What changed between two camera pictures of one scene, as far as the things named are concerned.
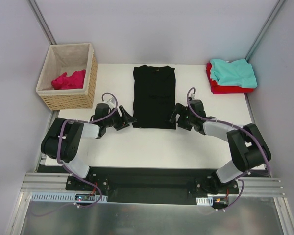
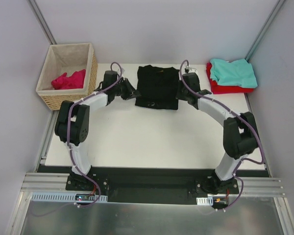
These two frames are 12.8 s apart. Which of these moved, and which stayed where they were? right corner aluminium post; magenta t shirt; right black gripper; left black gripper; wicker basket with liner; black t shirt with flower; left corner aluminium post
Moved: black t shirt with flower; right black gripper; left black gripper
Stayed: wicker basket with liner; magenta t shirt; left corner aluminium post; right corner aluminium post
